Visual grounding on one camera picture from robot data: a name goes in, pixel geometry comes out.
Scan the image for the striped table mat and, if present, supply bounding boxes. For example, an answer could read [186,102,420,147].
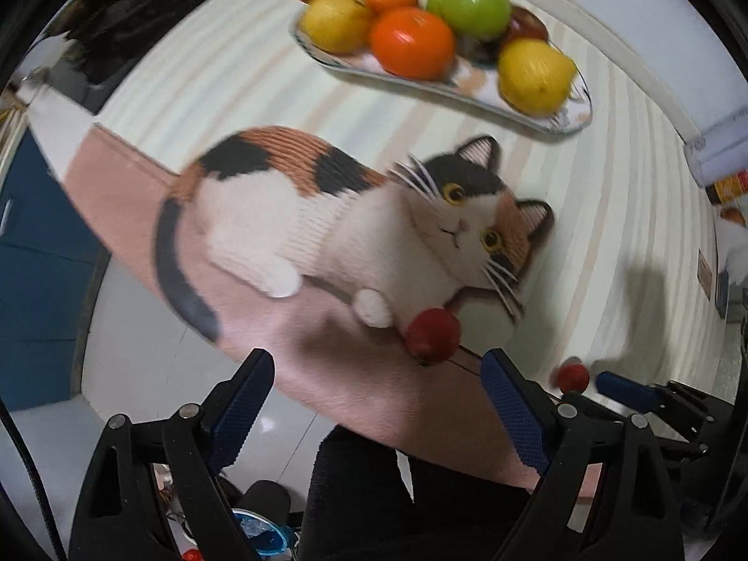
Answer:
[58,0,726,492]

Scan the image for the green apple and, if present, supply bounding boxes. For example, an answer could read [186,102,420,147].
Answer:
[426,0,513,39]

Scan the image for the patterned ceramic plate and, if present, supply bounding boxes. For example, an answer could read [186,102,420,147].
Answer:
[292,8,593,136]

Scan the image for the cat-shaped mat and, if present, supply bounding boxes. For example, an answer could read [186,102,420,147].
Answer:
[153,125,555,345]

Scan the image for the yellow citrus fruit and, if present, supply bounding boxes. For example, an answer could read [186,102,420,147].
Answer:
[301,0,375,55]
[497,38,579,117]

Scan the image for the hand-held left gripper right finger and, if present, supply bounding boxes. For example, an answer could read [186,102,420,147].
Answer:
[480,348,686,561]

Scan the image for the small red fruit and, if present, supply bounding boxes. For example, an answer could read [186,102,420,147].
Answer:
[407,308,462,364]
[555,363,590,392]

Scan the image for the white tissue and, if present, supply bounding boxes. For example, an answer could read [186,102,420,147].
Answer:
[721,222,748,282]

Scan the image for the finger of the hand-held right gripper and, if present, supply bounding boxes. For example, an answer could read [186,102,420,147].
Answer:
[595,371,673,416]

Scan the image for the dark sauce bottle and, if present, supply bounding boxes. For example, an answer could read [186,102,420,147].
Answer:
[704,169,748,207]

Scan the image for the black cable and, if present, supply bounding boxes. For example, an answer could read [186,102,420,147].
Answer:
[0,403,66,561]

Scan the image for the person's dark trousers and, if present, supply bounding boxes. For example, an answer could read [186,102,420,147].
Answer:
[301,426,534,561]

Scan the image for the black gas stove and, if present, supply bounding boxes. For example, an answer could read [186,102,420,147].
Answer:
[64,0,281,119]

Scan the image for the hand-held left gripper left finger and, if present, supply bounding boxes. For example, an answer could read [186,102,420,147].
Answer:
[69,348,277,561]

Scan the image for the blue round container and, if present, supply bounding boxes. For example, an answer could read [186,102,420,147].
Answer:
[232,508,296,557]

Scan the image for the dark red apple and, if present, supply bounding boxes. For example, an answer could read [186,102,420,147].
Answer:
[456,5,551,65]

